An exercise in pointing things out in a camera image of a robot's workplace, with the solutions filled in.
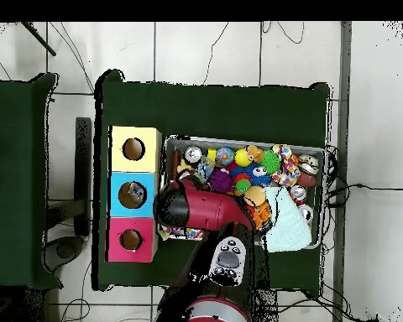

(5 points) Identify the black rod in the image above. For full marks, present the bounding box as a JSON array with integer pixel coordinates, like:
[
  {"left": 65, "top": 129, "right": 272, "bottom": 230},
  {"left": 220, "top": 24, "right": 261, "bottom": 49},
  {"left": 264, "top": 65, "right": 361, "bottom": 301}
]
[{"left": 21, "top": 21, "right": 57, "bottom": 57}]

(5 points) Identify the grey rounded base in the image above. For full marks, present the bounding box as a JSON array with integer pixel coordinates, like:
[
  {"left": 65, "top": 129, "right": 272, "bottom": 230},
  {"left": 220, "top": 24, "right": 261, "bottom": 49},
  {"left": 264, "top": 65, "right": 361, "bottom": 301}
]
[{"left": 41, "top": 235, "right": 86, "bottom": 273}]

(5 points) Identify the black upright stand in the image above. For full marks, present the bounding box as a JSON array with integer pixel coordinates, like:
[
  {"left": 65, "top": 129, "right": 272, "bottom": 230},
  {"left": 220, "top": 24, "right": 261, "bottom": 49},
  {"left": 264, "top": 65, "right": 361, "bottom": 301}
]
[{"left": 74, "top": 117, "right": 92, "bottom": 237}]

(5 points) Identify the clear plastic bottle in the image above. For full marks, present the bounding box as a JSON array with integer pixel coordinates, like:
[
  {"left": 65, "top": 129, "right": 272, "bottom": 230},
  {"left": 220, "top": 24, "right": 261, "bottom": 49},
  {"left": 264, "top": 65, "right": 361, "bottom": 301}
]
[{"left": 125, "top": 182, "right": 147, "bottom": 205}]

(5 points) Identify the mint waffle cloth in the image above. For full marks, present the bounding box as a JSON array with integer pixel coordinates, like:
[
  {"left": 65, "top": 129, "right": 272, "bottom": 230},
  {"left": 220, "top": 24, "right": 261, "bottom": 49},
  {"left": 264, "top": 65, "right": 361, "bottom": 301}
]
[{"left": 264, "top": 185, "right": 314, "bottom": 253}]

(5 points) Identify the wooden three-hole box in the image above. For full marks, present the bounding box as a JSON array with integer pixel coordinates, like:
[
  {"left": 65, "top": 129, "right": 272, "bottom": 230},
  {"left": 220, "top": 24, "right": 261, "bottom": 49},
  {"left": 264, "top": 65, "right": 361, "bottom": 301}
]
[{"left": 105, "top": 125, "right": 163, "bottom": 263}]

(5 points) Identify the orange plastic block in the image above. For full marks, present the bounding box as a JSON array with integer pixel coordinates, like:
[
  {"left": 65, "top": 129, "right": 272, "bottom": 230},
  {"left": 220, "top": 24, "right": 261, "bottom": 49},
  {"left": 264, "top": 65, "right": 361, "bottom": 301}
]
[{"left": 249, "top": 200, "right": 273, "bottom": 232}]

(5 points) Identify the dark green tablecloth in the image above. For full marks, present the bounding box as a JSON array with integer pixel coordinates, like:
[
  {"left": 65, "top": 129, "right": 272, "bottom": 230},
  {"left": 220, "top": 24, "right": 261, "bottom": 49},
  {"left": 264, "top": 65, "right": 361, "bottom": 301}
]
[{"left": 92, "top": 69, "right": 331, "bottom": 292}]

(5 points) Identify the plain yellow ball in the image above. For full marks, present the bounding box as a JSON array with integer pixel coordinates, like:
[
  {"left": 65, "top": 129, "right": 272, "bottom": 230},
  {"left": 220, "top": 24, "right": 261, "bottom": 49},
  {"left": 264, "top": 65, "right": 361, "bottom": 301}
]
[{"left": 233, "top": 148, "right": 254, "bottom": 168}]

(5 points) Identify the silver drink can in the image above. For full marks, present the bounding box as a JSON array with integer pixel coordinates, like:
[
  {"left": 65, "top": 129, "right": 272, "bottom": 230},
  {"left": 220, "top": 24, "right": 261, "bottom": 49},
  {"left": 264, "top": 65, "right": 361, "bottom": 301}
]
[{"left": 183, "top": 146, "right": 203, "bottom": 164}]

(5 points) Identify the globe print ball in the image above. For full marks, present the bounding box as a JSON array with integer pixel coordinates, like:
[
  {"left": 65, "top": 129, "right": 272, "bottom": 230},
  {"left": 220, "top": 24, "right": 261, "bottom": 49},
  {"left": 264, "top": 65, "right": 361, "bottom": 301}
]
[{"left": 216, "top": 146, "right": 235, "bottom": 166}]

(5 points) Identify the purple spiky rubber toy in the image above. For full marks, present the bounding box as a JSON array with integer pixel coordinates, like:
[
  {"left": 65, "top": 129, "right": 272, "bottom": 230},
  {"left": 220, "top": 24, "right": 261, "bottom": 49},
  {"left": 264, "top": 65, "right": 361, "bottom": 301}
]
[{"left": 208, "top": 168, "right": 234, "bottom": 194}]

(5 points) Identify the brown teddy bear plush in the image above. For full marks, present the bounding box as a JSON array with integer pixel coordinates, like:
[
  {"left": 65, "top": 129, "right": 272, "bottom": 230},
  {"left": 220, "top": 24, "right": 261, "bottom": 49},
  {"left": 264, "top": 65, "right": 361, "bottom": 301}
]
[{"left": 244, "top": 144, "right": 266, "bottom": 164}]

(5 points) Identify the clear bottle with blue label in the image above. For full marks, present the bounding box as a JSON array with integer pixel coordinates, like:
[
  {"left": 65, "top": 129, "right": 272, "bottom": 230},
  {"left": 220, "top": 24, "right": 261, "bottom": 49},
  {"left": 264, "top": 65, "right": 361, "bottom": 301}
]
[{"left": 194, "top": 156, "right": 217, "bottom": 180}]

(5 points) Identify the black cable with plug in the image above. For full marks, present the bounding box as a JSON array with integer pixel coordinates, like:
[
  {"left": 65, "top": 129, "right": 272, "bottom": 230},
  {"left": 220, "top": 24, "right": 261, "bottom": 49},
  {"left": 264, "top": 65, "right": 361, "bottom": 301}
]
[{"left": 325, "top": 182, "right": 403, "bottom": 207}]

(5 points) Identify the metal mesh bin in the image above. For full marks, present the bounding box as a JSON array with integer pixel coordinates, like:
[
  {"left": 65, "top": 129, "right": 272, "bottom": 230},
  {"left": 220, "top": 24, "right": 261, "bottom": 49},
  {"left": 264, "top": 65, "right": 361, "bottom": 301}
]
[{"left": 156, "top": 134, "right": 327, "bottom": 250}]

